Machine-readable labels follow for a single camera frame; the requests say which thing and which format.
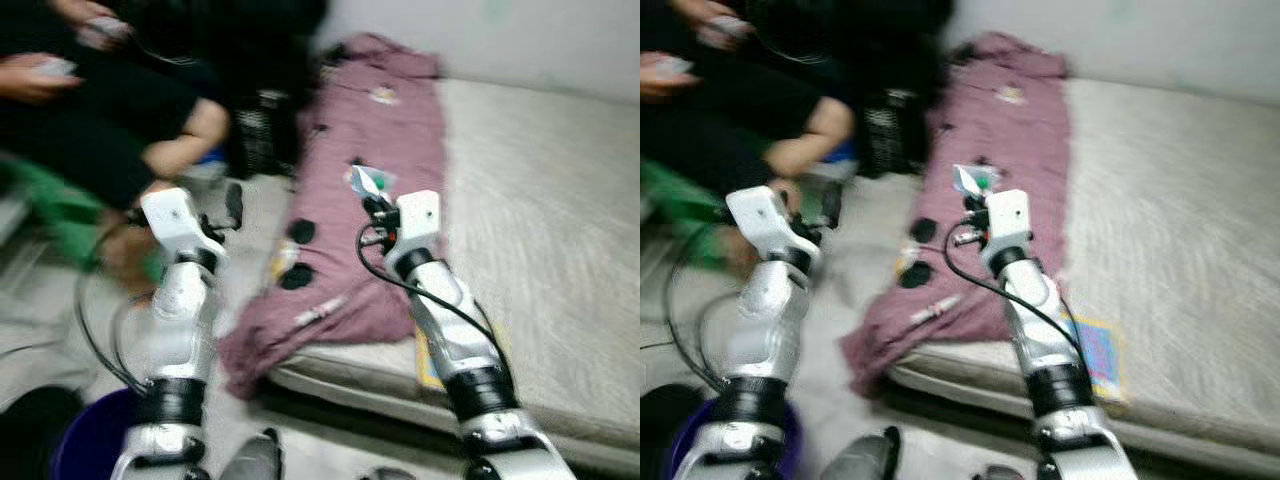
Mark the blue white small packet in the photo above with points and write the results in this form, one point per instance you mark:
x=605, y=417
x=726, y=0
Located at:
x=972, y=180
x=365, y=182

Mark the colourful children's book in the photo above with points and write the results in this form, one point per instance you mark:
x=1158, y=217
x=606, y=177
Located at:
x=1100, y=355
x=428, y=365

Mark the black backpack with white lettering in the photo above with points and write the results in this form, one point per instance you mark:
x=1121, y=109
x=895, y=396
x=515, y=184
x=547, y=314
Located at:
x=892, y=135
x=265, y=135

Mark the purple cartoon print blanket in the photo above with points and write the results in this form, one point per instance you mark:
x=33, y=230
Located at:
x=1000, y=130
x=370, y=130

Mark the green plastic stool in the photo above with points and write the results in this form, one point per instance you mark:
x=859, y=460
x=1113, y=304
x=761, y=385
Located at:
x=50, y=205
x=680, y=210

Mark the person in black clothes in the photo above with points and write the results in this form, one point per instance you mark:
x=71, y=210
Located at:
x=100, y=120
x=720, y=120

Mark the grey quilted mattress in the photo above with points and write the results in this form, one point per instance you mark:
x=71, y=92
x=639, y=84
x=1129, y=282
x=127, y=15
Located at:
x=540, y=200
x=1170, y=200

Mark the silver left robot leg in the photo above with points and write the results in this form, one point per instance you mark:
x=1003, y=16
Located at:
x=255, y=458
x=860, y=455

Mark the silver robot leg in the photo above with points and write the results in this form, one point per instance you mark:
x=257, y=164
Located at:
x=1000, y=474
x=388, y=474
x=860, y=455
x=255, y=458

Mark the purple plastic bucket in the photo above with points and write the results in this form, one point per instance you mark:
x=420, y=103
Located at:
x=90, y=440
x=700, y=440

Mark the black rounded object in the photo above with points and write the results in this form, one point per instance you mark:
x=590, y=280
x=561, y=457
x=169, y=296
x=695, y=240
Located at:
x=665, y=425
x=35, y=430

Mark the silver right robot leg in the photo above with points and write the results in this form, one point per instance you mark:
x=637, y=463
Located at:
x=388, y=474
x=1000, y=474

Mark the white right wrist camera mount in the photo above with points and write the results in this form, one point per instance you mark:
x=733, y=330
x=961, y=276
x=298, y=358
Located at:
x=1008, y=220
x=418, y=220

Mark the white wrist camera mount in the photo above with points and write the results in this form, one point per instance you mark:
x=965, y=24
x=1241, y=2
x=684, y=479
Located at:
x=765, y=215
x=175, y=220
x=418, y=220
x=1008, y=220

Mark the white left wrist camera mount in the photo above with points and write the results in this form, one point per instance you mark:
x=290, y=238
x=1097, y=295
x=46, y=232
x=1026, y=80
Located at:
x=765, y=215
x=175, y=220

